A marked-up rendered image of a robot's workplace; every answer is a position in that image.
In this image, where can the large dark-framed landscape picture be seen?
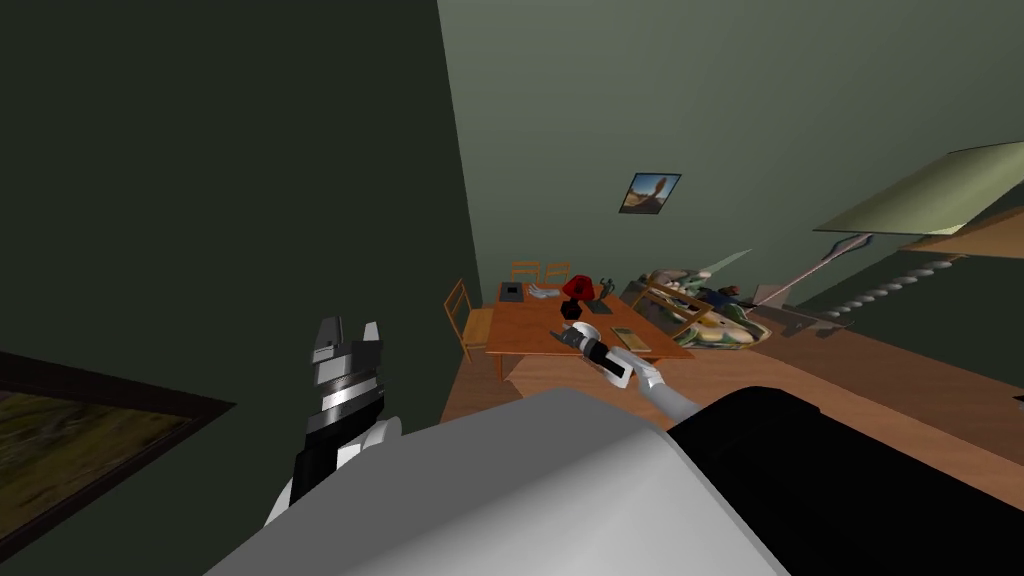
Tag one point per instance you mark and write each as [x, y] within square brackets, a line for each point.
[72, 448]

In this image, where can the small framed desert picture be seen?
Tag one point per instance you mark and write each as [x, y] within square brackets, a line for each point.
[650, 194]

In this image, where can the red lamp with black base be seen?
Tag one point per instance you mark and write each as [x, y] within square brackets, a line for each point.
[578, 290]

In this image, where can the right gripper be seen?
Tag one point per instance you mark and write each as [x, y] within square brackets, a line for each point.
[568, 338]

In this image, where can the grey floor lamp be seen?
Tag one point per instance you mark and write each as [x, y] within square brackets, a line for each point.
[800, 276]

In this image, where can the pale green flat panel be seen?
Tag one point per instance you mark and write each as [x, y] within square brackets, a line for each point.
[936, 192]

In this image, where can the white flat object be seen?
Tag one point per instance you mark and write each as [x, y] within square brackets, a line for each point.
[544, 292]

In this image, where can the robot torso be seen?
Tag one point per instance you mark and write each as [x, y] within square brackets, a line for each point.
[512, 496]

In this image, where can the black laptop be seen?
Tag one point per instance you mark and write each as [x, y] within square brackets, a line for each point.
[511, 292]

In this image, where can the brown wooden table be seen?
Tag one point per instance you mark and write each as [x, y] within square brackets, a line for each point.
[532, 328]

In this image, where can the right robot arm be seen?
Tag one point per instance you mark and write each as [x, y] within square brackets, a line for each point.
[848, 488]

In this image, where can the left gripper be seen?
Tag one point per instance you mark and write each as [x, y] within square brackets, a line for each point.
[346, 370]

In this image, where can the tan flat book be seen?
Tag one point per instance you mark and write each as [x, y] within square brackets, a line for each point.
[632, 339]

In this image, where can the dark small statuette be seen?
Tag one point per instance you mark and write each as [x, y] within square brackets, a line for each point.
[604, 298]

